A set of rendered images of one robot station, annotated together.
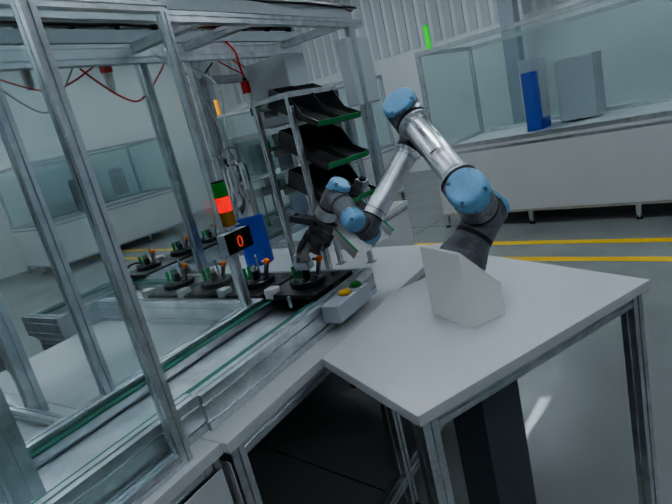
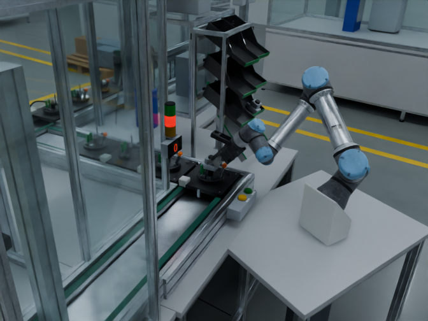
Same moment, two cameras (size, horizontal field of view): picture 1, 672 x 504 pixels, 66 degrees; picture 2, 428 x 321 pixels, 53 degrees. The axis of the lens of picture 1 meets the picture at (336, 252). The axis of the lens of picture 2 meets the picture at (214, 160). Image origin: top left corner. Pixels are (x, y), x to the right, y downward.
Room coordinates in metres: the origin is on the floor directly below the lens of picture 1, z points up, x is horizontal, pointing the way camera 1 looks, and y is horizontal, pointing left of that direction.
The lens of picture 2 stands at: (-0.03, 0.46, 2.09)
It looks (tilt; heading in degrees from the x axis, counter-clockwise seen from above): 28 degrees down; 349
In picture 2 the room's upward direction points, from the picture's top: 2 degrees clockwise
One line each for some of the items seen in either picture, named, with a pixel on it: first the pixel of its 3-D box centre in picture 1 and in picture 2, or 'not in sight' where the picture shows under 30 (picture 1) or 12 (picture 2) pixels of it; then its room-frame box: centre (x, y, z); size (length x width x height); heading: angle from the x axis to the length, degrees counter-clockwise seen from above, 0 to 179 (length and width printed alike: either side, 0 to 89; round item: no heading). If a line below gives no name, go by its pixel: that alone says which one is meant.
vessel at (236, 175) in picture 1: (238, 182); not in sight; (2.80, 0.42, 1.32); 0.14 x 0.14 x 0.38
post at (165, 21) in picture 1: (206, 169); (163, 92); (1.78, 0.36, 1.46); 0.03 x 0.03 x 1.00; 54
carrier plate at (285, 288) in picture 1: (309, 284); (210, 179); (1.84, 0.13, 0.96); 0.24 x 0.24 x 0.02; 54
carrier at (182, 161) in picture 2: (255, 273); (167, 158); (1.99, 0.33, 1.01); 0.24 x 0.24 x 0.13; 54
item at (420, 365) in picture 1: (458, 314); (314, 227); (1.53, -0.33, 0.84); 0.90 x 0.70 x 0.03; 117
